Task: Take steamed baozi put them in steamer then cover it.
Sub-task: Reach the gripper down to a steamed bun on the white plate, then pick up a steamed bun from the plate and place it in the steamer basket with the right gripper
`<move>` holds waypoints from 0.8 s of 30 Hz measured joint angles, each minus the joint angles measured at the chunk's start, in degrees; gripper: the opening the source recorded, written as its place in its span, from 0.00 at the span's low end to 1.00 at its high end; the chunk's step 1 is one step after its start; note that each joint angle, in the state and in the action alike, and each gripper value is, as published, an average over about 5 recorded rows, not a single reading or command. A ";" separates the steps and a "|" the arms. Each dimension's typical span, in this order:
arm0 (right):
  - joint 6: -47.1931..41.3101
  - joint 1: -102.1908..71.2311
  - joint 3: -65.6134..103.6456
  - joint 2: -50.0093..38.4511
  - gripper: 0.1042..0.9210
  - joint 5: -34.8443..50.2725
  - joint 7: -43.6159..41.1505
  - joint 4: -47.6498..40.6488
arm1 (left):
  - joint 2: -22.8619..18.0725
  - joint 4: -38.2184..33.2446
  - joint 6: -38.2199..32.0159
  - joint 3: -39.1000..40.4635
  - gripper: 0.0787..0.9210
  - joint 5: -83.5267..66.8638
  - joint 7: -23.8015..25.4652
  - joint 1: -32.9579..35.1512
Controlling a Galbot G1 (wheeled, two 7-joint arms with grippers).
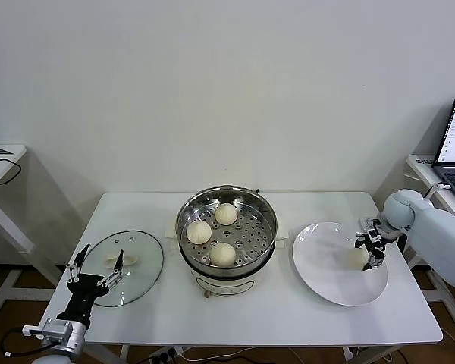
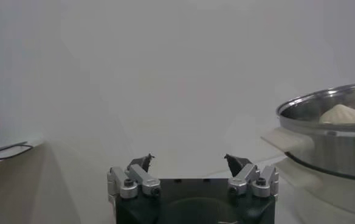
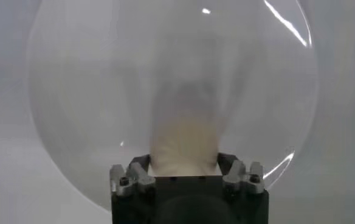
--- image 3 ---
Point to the white steamed baozi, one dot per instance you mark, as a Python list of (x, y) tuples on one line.
[(183, 149)]

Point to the white round plate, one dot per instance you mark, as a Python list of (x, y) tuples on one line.
[(89, 91)]

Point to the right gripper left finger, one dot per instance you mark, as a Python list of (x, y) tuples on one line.
[(132, 181)]

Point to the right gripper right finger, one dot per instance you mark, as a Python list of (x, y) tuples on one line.
[(244, 179)]

